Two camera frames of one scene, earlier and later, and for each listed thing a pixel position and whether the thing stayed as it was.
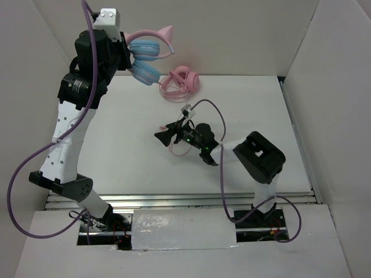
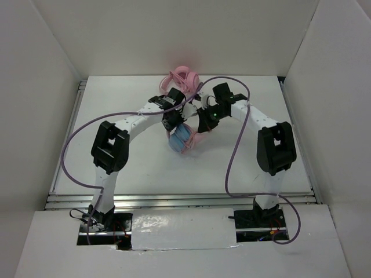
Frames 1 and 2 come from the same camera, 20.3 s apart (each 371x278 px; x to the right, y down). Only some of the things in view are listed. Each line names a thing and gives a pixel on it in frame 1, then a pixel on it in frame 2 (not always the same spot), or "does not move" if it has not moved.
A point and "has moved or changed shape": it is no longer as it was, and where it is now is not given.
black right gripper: [166, 136] -> [205, 123]
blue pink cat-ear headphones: [146, 47] has moved or changed shape
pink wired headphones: [178, 84] does not move
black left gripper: [124, 51] -> [170, 127]
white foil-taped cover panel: [167, 229] does not move
